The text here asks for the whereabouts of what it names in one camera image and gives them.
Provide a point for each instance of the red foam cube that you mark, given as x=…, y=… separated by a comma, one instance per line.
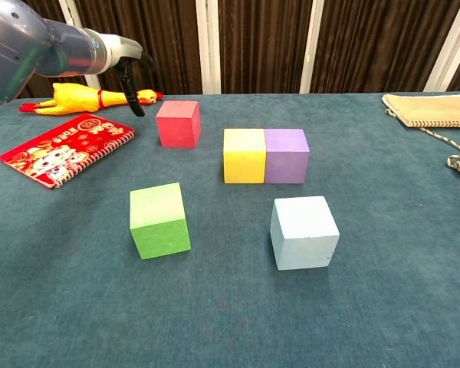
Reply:
x=176, y=122

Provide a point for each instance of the purple foam cube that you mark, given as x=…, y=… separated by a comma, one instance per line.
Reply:
x=285, y=161

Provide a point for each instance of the red spiral notebook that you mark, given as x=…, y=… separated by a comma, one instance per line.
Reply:
x=65, y=149

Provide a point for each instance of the dark brown curtain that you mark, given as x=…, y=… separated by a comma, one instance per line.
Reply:
x=260, y=46

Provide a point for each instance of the white partition frame post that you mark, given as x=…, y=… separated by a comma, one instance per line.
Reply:
x=67, y=11
x=452, y=46
x=207, y=46
x=311, y=46

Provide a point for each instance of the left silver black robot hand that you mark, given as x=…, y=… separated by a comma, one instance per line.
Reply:
x=124, y=50

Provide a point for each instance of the yellow rubber chicken toy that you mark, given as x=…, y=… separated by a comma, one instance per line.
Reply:
x=76, y=99

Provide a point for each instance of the light blue foam cube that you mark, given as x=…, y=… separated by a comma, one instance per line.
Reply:
x=303, y=234

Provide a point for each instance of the brown kraft spiral notebook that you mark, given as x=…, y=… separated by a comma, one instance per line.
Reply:
x=433, y=109

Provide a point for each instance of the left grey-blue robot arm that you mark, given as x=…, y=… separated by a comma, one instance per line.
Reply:
x=15, y=46

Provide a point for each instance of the green foam cube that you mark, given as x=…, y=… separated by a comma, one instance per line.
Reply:
x=159, y=226

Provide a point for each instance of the yellow foam cube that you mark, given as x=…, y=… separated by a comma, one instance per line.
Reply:
x=243, y=161

